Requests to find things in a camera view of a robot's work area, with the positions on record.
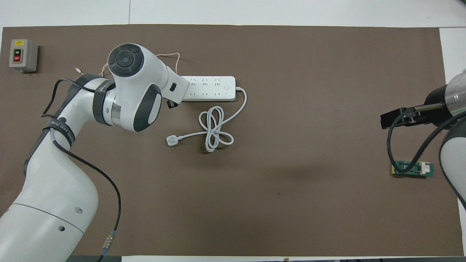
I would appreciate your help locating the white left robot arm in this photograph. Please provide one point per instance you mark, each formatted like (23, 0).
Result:
(54, 189)

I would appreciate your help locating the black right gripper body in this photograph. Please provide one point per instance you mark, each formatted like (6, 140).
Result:
(438, 116)

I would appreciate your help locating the grey on-off switch box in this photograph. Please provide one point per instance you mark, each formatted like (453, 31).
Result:
(22, 54)

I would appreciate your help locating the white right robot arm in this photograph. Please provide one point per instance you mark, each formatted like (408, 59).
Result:
(455, 156)

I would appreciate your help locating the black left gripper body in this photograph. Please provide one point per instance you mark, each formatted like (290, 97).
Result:
(172, 104)

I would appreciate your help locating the brown table mat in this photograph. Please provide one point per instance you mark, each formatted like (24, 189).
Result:
(255, 200)

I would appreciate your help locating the small green circuit board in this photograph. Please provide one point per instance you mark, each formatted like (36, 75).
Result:
(422, 169)

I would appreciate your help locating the white power strip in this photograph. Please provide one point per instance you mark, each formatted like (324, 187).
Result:
(214, 89)

